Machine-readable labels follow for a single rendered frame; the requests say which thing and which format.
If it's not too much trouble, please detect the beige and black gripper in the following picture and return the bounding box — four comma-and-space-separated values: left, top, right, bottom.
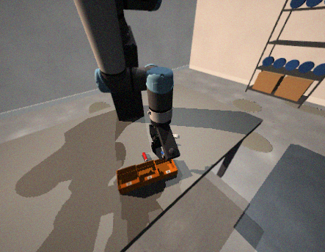
149, 119, 171, 160

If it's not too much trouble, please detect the orange bin with label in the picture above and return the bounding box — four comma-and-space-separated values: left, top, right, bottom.
117, 158, 178, 195

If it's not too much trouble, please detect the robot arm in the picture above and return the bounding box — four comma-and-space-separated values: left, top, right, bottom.
74, 0, 180, 160

